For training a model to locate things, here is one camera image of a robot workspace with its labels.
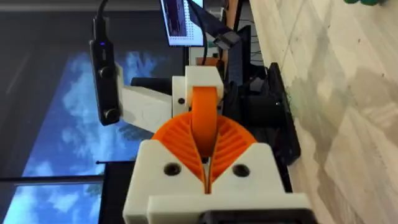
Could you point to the green vegetable toy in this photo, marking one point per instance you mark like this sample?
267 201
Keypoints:
370 2

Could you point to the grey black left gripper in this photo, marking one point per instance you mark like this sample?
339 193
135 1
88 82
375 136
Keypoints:
146 105

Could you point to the black left wrist camera bar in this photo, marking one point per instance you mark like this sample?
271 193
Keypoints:
104 87

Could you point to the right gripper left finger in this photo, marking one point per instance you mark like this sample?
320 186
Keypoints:
149 177

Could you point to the orange ribbed wedge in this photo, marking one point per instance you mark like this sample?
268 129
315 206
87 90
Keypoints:
203 124

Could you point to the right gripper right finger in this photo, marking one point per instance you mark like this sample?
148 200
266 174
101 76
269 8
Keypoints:
261 174

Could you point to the computer monitor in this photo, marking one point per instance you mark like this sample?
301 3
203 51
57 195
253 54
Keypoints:
180 21

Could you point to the blue cloud print panel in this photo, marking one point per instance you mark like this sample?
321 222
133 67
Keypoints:
46 140

